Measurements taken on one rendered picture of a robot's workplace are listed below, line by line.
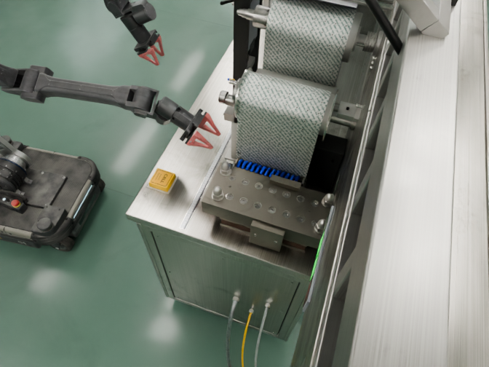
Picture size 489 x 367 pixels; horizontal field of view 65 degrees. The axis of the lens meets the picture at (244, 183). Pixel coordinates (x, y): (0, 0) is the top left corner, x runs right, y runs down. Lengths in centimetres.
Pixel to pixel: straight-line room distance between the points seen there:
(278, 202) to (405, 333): 82
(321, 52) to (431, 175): 77
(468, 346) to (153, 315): 168
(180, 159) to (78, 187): 98
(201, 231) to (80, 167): 126
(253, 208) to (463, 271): 62
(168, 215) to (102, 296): 101
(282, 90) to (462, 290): 64
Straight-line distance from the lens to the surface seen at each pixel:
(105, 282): 224
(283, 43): 121
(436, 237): 45
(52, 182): 234
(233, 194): 117
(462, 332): 67
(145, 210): 131
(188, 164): 140
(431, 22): 70
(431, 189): 48
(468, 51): 113
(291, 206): 116
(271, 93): 106
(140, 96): 118
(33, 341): 226
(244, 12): 128
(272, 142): 114
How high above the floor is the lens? 200
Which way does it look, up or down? 55 degrees down
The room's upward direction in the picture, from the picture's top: 3 degrees clockwise
